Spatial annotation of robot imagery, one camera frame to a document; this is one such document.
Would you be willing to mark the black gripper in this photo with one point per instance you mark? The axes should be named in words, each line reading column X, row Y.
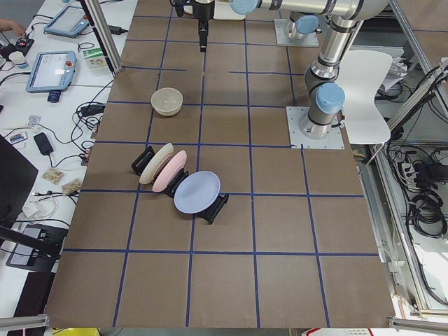
column 203, row 10

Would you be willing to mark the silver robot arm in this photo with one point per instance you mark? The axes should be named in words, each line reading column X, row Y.
column 326, row 97

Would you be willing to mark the beige deep bowl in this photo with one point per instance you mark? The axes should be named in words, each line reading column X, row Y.
column 167, row 101

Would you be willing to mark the green white box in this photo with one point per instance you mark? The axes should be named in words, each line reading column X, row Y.
column 94, row 58

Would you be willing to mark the far blue teach pendant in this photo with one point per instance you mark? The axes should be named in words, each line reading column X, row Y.
column 69, row 22

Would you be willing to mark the blue teach pendant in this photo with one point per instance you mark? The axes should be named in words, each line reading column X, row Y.
column 52, row 71
column 69, row 22

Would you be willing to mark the black power adapter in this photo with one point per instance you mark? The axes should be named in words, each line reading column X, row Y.
column 92, row 110

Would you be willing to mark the near blue teach pendant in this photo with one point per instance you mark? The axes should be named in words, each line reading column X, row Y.
column 52, row 71

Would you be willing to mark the cream plate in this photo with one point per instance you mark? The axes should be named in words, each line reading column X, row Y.
column 156, row 164

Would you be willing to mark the pink plate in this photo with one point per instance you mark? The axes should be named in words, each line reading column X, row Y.
column 168, row 173

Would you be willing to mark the white chair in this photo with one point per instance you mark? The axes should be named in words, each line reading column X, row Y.
column 361, row 72

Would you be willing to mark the blue plate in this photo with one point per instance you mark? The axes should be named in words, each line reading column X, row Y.
column 197, row 192

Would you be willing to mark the paper cup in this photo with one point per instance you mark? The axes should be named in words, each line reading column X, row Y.
column 19, row 60

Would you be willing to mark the black plate rack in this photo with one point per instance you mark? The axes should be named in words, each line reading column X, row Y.
column 209, row 214

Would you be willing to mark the black phone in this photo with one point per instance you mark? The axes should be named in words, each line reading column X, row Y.
column 43, row 144

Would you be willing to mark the black monitor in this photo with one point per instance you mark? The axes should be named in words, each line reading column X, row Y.
column 38, row 246

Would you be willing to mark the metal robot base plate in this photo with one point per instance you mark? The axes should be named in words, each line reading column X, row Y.
column 304, row 134

